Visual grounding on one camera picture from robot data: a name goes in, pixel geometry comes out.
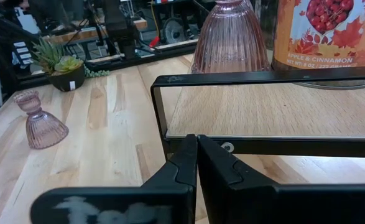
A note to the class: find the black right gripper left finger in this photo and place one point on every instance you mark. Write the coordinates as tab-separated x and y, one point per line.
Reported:
157	202

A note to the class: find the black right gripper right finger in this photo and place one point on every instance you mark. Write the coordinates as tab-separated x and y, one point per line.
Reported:
247	202

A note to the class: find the pink ribbed glass candle holder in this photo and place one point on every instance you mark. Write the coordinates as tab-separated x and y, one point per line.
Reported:
43	127
230	40

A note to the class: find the orange apple cinnamon candle jar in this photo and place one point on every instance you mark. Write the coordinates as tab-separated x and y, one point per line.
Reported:
325	40

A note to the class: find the succulent plant in black pot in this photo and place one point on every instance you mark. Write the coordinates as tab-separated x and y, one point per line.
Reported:
64	65

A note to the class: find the round grey wheel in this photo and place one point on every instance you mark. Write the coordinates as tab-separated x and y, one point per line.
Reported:
173	30

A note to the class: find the background wooden workbench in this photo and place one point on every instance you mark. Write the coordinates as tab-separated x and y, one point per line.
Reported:
82	33

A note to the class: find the wooden shelf riser black frame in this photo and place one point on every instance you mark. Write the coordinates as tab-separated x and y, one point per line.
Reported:
263	109

